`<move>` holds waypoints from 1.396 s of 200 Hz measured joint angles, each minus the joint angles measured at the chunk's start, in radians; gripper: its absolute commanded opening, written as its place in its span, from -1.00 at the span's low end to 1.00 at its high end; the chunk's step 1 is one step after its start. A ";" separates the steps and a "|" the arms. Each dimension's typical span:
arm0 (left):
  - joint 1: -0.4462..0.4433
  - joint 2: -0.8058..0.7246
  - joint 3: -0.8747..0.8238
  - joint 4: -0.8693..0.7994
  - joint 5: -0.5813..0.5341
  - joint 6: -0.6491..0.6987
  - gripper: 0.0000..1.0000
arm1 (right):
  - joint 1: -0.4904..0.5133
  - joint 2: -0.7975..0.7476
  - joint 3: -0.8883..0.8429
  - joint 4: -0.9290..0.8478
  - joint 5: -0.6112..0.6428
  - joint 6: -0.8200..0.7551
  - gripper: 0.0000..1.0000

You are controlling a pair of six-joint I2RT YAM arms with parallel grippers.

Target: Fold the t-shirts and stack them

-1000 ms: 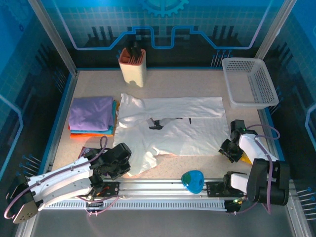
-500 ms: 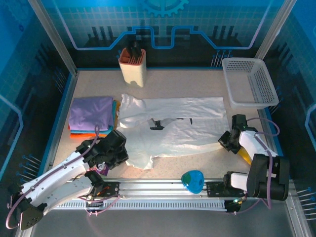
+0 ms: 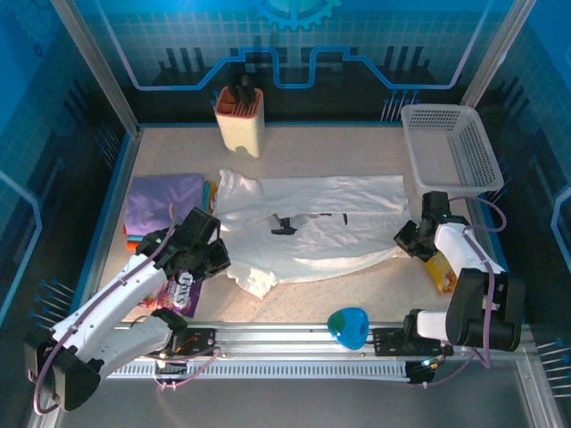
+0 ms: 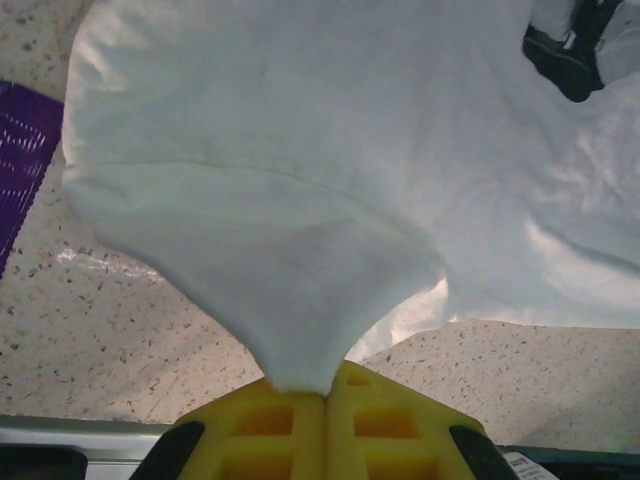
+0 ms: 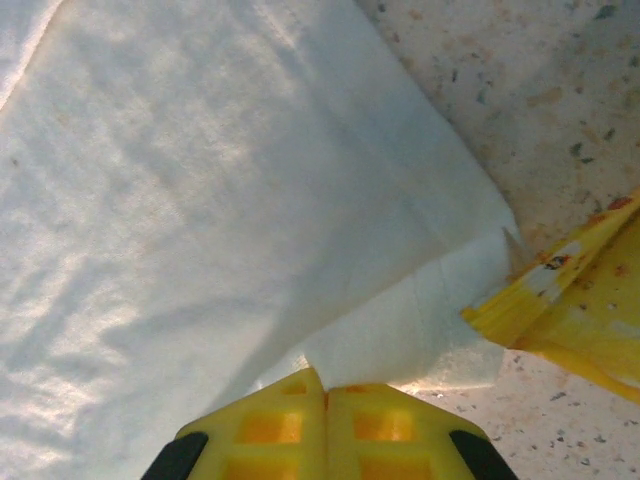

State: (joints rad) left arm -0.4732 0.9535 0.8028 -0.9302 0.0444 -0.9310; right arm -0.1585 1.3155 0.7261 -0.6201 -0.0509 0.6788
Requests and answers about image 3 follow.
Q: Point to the aluminium rail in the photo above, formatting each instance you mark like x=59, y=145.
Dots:
x=285, y=339

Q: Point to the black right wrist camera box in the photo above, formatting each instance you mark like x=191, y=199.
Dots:
x=435, y=204

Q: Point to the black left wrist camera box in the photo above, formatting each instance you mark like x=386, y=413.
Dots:
x=201, y=223

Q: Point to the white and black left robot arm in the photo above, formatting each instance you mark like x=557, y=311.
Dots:
x=107, y=298

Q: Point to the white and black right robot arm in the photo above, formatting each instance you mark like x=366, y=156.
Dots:
x=455, y=249

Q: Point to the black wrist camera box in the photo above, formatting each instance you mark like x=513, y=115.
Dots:
x=435, y=204
x=201, y=223

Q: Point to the white perforated plastic basket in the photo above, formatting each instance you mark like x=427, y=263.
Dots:
x=446, y=151

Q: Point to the white t-shirt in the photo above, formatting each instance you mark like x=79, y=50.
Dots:
x=321, y=249

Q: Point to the purple folded t-shirt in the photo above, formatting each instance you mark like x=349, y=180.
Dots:
x=156, y=200

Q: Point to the aluminium frame post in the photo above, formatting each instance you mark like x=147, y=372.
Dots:
x=102, y=71
x=495, y=53

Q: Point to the blue heart-shaped dish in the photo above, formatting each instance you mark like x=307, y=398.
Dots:
x=350, y=327

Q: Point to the teal folded t-shirt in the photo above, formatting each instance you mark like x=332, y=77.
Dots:
x=207, y=194

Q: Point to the purple candy bag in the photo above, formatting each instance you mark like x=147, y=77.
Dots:
x=183, y=296

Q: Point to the yellow snack bag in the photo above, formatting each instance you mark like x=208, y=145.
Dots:
x=441, y=276

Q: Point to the cream knife block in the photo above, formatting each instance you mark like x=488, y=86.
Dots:
x=241, y=129

